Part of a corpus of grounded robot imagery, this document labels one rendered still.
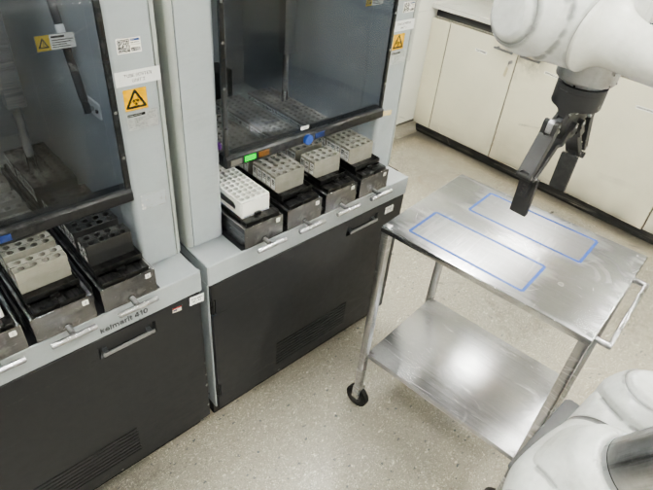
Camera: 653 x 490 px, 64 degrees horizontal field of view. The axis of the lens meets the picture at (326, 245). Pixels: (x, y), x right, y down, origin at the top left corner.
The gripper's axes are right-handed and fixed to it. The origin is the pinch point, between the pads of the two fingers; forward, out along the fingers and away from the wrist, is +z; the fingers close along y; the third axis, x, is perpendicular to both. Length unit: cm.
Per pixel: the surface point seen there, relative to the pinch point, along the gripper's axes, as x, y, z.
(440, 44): 176, 219, 54
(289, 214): 66, -1, 41
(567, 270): 0, 39, 38
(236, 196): 74, -14, 34
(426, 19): 186, 212, 41
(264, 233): 66, -10, 44
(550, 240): 10, 48, 38
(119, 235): 73, -48, 32
